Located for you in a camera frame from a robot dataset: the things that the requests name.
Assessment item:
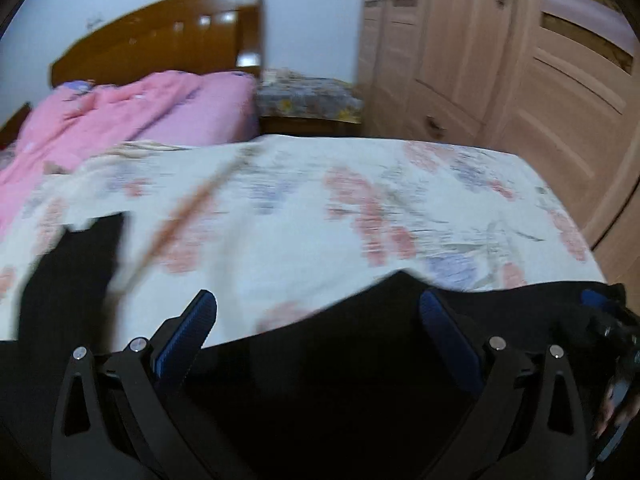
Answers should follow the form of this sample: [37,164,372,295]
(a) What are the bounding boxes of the floral bedsheet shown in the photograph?
[0,135,603,341]

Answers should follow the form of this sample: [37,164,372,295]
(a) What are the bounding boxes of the black pants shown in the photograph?
[0,212,628,480]

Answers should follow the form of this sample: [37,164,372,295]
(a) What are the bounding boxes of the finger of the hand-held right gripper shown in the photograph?
[580,284,628,331]

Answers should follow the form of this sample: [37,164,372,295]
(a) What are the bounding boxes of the wooden nightstand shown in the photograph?
[0,102,32,151]
[259,115,362,137]

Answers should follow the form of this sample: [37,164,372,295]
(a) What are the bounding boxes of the person's right hand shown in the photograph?
[595,382,640,438]

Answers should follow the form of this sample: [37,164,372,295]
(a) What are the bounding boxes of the wooden wardrobe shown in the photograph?
[357,0,640,281]

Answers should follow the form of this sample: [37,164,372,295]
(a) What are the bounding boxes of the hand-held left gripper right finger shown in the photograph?
[419,289,598,480]

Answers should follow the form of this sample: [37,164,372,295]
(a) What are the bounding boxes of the floral cloth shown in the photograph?
[256,69,363,123]

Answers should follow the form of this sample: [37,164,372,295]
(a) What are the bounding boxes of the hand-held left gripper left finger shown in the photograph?
[50,289,256,480]

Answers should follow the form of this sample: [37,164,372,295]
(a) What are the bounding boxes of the wooden headboard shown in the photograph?
[50,0,265,86]

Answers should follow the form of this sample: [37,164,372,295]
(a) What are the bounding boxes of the pink quilt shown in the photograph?
[0,70,261,233]

